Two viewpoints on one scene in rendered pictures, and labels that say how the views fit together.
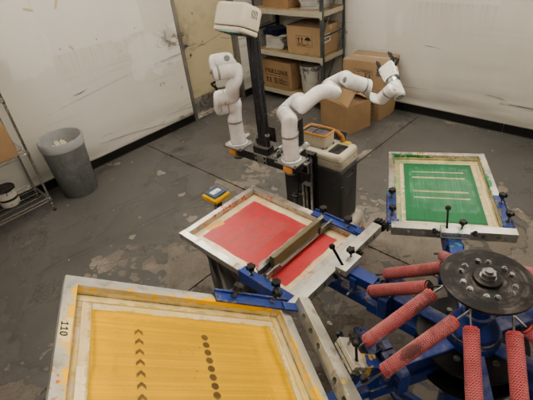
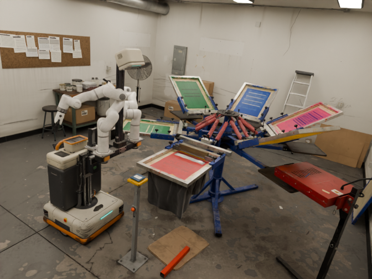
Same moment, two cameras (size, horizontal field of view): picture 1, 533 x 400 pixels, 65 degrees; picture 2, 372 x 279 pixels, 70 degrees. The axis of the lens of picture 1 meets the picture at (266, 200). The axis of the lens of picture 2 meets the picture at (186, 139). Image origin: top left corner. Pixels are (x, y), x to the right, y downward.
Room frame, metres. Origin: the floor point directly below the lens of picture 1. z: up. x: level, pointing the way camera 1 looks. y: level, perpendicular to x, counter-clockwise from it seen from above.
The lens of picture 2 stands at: (2.49, 2.40, 2.17)
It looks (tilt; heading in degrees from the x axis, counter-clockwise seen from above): 21 degrees down; 252
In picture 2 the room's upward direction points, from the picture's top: 7 degrees clockwise
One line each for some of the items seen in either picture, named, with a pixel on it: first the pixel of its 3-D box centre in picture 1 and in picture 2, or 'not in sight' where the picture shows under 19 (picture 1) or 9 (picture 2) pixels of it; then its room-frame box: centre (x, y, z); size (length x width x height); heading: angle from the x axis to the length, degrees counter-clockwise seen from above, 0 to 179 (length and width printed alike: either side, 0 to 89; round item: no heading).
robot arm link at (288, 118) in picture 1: (288, 123); (134, 117); (2.22, -0.18, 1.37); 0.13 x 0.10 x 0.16; 10
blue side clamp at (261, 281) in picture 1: (264, 286); (217, 161); (1.36, 0.06, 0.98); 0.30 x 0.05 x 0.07; 43
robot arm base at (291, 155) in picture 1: (292, 147); (133, 131); (2.22, -0.19, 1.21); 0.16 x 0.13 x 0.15; 136
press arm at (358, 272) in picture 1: (358, 275); not in sight; (1.31, -0.37, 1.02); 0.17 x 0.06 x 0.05; 43
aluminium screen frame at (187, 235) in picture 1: (267, 235); (182, 160); (1.72, 0.02, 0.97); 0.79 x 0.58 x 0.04; 43
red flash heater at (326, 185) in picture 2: not in sight; (316, 182); (0.63, 0.68, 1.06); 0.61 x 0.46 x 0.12; 103
